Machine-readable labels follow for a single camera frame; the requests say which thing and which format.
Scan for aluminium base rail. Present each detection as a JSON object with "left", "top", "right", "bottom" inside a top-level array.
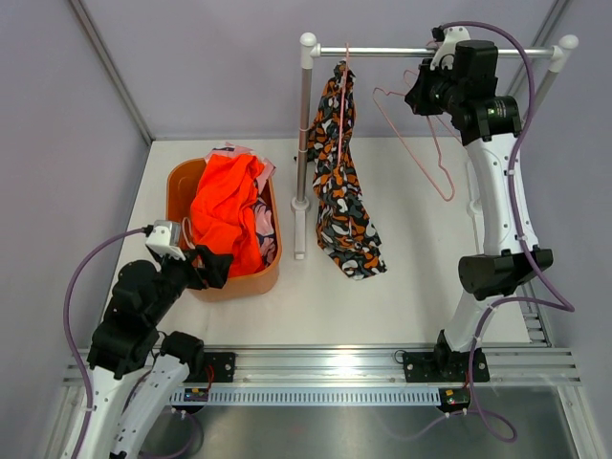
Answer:
[{"left": 92, "top": 345, "right": 580, "bottom": 407}]

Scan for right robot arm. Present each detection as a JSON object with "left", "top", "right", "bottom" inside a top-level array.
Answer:
[{"left": 403, "top": 38, "right": 554, "bottom": 383}]

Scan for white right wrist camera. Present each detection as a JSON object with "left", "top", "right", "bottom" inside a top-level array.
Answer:
[{"left": 429, "top": 26, "right": 470, "bottom": 71}]

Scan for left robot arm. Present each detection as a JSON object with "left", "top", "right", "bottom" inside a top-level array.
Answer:
[{"left": 63, "top": 246, "right": 235, "bottom": 458}]

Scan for silver clothes rack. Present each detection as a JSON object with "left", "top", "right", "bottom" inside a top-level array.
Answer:
[{"left": 291, "top": 23, "right": 579, "bottom": 260}]

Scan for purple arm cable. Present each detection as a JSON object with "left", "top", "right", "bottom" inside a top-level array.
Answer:
[
  {"left": 62, "top": 228, "right": 205, "bottom": 459},
  {"left": 372, "top": 20, "right": 576, "bottom": 444}
]

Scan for orange plastic basket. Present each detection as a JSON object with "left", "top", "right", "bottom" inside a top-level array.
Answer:
[{"left": 165, "top": 158, "right": 282, "bottom": 302}]

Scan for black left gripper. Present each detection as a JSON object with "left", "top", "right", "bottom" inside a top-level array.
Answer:
[{"left": 147, "top": 244, "right": 232, "bottom": 324}]

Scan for black orange patterned shorts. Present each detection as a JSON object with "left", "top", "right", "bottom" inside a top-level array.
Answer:
[{"left": 307, "top": 60, "right": 387, "bottom": 280}]

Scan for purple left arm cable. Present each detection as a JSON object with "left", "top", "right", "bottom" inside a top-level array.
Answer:
[{"left": 62, "top": 228, "right": 205, "bottom": 459}]

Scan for pink navy patterned shorts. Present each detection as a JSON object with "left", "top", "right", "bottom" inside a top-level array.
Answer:
[{"left": 205, "top": 142, "right": 278, "bottom": 267}]

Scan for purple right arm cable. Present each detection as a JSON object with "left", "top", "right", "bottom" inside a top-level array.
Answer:
[{"left": 372, "top": 20, "right": 576, "bottom": 444}]

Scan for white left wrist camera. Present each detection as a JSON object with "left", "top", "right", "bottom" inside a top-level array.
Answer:
[{"left": 145, "top": 220, "right": 186, "bottom": 261}]

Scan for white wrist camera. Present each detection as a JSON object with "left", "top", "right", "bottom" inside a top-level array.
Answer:
[
  {"left": 429, "top": 26, "right": 470, "bottom": 71},
  {"left": 145, "top": 220, "right": 186, "bottom": 261}
]

